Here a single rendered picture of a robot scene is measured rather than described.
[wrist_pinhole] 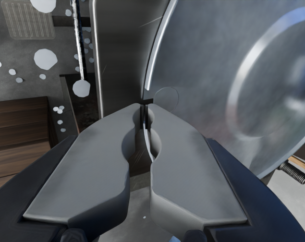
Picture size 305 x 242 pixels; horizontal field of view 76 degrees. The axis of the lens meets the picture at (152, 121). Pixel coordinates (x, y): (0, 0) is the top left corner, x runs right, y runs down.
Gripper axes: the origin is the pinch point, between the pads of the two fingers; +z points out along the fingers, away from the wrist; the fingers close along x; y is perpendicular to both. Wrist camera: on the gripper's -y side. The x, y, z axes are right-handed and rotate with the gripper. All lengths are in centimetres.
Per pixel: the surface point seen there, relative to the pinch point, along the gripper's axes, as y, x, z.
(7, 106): 30, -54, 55
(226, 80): -0.3, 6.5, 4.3
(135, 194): 117, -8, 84
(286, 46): -2.8, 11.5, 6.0
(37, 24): 1, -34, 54
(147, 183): 26.6, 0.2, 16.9
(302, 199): 116, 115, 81
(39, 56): -0.2, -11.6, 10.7
